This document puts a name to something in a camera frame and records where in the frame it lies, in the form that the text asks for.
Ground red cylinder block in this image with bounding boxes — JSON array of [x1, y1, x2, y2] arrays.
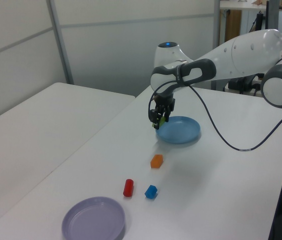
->
[[122, 178, 135, 198]]

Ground grey partition post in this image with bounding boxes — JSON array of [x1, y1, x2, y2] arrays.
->
[[211, 0, 222, 91]]

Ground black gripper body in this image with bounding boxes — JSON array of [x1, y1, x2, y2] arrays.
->
[[153, 95, 177, 111]]

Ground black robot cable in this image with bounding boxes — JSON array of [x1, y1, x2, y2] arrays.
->
[[147, 79, 282, 153]]

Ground black power strip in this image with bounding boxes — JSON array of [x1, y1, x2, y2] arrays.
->
[[228, 76, 263, 95]]

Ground black monitor stand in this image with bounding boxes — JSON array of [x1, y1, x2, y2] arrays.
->
[[254, 12, 266, 32]]

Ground green rectangular block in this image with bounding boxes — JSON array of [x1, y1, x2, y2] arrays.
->
[[151, 116, 167, 130]]

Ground blue block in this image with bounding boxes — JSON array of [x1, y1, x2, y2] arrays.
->
[[144, 184, 159, 200]]

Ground grey monitor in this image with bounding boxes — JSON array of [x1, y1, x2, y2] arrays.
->
[[265, 0, 281, 32]]

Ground purple plate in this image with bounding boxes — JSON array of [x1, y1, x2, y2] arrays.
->
[[61, 196, 126, 240]]

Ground blue plate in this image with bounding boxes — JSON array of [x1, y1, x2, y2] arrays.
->
[[155, 115, 202, 145]]

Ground brown wooden board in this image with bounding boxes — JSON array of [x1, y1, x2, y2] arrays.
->
[[224, 9, 242, 43]]

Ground orange rectangular block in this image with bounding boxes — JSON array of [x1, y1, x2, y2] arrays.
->
[[150, 154, 164, 169]]

